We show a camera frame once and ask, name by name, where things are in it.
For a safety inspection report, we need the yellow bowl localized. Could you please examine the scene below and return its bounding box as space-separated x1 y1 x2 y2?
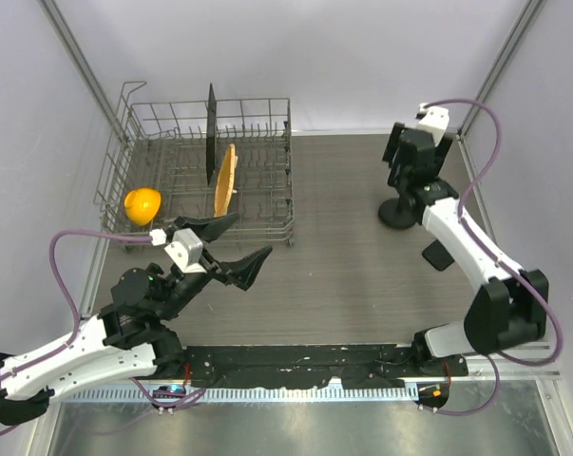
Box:
124 187 162 226

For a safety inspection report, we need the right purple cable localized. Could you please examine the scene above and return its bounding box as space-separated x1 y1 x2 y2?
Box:
423 97 565 416

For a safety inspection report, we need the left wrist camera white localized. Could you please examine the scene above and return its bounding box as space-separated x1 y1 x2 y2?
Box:
149 228 206 275

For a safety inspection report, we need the white slotted cable duct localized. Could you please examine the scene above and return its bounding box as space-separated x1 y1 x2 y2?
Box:
66 382 418 404

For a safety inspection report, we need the black smartphone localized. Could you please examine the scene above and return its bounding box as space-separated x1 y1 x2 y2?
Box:
422 239 454 272

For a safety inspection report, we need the black plate upright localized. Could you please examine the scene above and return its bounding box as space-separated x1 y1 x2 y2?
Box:
205 84 217 185

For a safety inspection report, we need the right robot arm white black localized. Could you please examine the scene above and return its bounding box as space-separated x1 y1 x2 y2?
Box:
378 123 548 375

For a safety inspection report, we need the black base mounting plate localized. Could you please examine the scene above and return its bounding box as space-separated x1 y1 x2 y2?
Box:
184 344 468 390

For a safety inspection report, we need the purple cable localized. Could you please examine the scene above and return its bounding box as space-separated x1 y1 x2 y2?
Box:
0 229 209 441
423 97 565 416

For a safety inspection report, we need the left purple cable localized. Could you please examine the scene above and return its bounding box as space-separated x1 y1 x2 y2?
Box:
0 229 209 441

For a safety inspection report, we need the grey wire dish rack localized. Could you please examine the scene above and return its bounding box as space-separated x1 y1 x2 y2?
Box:
94 81 295 245

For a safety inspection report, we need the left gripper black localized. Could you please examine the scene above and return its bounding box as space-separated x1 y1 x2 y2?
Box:
159 214 274 320

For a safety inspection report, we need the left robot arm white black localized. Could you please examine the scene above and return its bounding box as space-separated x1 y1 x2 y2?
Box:
0 214 273 427

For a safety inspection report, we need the orange wooden plate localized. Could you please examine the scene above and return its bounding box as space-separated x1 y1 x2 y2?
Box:
214 143 238 217

